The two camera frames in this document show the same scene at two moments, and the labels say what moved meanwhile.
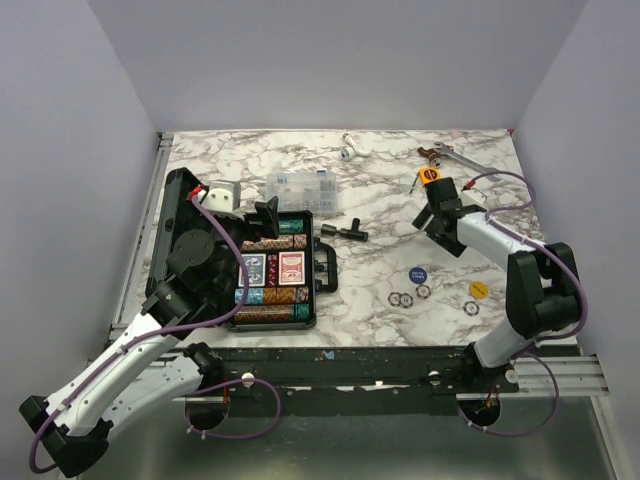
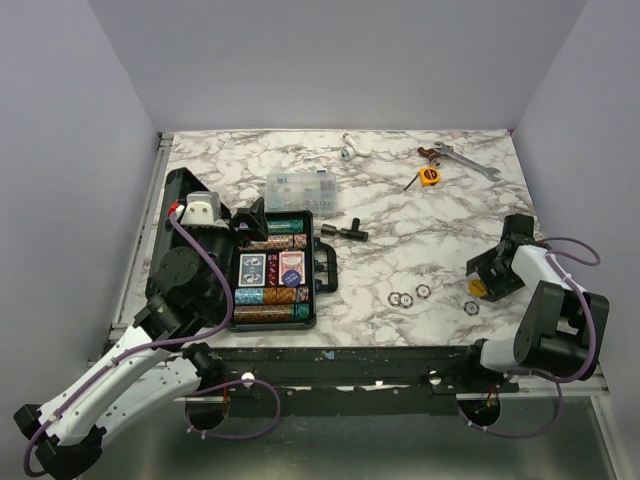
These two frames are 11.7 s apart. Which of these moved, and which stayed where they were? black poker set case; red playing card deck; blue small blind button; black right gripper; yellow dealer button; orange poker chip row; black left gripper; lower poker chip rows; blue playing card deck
Moved: black left gripper; blue small blind button; black right gripper
Stayed: lower poker chip rows; blue playing card deck; yellow dealer button; black poker set case; orange poker chip row; red playing card deck
